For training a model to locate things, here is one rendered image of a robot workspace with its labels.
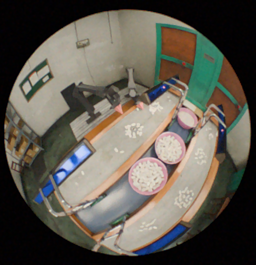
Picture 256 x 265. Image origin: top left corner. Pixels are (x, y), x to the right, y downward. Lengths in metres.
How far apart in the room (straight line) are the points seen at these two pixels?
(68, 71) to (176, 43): 2.16
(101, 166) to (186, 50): 1.40
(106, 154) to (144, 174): 0.31
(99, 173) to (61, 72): 2.21
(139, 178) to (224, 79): 1.29
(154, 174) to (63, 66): 2.50
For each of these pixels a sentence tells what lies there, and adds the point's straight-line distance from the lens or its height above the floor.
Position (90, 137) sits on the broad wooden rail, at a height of 0.76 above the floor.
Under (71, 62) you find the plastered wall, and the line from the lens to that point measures 2.39.
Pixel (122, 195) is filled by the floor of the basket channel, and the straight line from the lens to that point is 0.71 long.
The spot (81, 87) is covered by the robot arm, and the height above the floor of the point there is 1.10.
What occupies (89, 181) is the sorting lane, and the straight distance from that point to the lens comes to 0.71.
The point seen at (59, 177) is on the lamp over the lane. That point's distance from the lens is 0.43.
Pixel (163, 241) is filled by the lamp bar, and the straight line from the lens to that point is 0.45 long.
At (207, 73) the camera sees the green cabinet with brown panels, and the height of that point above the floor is 1.28.
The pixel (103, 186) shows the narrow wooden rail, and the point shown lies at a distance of 0.64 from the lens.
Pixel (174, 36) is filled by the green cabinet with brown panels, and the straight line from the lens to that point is 1.20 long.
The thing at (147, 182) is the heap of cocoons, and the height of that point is 0.74.
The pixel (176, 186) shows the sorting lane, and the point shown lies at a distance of 0.71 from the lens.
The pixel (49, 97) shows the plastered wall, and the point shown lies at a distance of 2.46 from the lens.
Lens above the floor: 1.37
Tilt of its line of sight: 58 degrees down
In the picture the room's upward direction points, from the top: 7 degrees counter-clockwise
